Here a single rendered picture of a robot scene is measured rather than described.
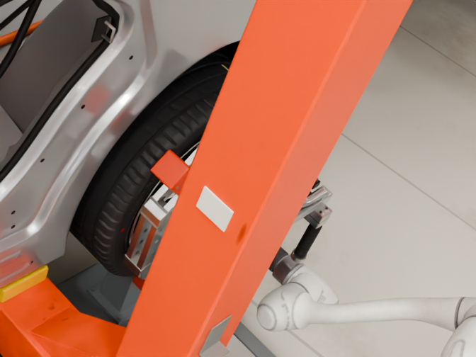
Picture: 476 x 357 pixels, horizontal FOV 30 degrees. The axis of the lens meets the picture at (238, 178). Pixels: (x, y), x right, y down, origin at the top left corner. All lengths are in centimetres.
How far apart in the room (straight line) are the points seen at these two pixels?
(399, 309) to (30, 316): 97
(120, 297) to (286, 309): 63
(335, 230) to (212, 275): 225
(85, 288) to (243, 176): 156
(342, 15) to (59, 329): 125
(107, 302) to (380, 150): 190
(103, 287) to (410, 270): 148
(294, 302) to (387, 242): 150
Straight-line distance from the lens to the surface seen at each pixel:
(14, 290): 228
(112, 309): 290
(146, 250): 227
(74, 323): 223
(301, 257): 253
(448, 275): 395
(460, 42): 553
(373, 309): 245
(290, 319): 246
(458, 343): 224
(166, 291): 172
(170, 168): 210
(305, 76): 130
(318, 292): 258
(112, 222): 223
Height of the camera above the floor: 252
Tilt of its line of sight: 41 degrees down
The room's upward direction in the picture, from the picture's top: 24 degrees clockwise
